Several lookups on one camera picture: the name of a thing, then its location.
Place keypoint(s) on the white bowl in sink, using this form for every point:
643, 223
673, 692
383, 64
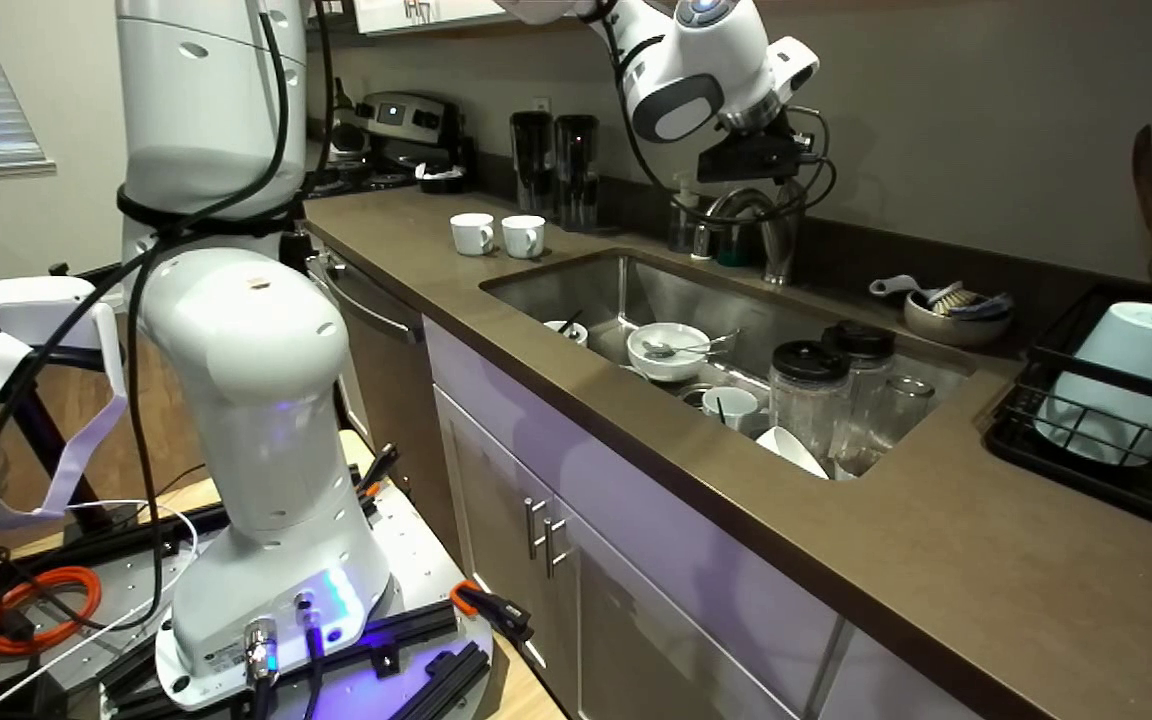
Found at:
677, 367

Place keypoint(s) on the white mug on counter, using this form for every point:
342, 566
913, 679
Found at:
475, 235

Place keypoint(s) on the brushed steel faucet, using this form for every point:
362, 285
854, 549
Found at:
740, 225

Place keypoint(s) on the white container in rack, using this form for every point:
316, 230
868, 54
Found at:
1102, 407

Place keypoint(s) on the white plate in sink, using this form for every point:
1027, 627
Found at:
789, 450

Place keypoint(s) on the grey lower cabinet front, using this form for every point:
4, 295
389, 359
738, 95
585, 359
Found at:
643, 606

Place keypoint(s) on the clear jar black lid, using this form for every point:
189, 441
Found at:
868, 367
806, 389

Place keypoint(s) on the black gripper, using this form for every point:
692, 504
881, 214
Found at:
754, 159

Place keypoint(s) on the white saucer sink front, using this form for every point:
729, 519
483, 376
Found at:
570, 329

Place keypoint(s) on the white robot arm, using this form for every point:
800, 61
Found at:
215, 103

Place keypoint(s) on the small white cup in sink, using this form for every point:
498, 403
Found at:
729, 407

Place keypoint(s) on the stainless steel sink basin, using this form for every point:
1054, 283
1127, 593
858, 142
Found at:
619, 295

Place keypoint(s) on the black dish drying rack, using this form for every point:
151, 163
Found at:
1018, 441

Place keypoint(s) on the small bowl with sponge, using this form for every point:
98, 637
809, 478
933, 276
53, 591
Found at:
944, 314

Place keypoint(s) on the metal spoon in bowl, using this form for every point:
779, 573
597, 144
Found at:
718, 346

